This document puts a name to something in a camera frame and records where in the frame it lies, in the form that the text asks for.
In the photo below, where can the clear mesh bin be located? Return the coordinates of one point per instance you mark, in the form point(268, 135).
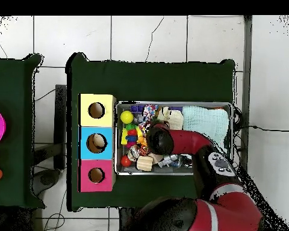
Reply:
point(159, 172)

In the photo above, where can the striped wooden block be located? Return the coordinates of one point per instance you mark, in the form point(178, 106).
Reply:
point(145, 163)

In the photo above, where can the wooden box with three holes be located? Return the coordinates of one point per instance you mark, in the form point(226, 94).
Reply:
point(96, 125)

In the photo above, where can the dark green table cloth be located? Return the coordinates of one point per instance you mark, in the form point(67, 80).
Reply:
point(147, 79)
point(12, 84)

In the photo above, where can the blue building block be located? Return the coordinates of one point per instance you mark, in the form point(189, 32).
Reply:
point(137, 108)

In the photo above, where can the silver metal cup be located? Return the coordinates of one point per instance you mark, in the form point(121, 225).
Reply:
point(133, 152)

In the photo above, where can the yellow foam block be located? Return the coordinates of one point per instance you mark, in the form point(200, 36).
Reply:
point(124, 138)

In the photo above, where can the red ball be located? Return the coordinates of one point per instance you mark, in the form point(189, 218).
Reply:
point(126, 161)

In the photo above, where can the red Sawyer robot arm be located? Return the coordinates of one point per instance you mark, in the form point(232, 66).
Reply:
point(190, 142)

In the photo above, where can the rainbow spiky caterpillar toy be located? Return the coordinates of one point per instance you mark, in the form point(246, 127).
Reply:
point(131, 136)

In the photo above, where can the cream cloth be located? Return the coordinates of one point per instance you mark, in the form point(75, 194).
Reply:
point(174, 118)

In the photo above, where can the polka dot cloth toy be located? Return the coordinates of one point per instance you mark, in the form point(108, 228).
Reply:
point(149, 111)

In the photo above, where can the mint green cloth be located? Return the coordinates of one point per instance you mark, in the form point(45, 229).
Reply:
point(204, 120)

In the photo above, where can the yellow ball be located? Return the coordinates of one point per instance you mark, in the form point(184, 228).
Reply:
point(127, 117)

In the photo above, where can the orange building block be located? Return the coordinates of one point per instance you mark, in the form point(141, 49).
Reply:
point(142, 141)

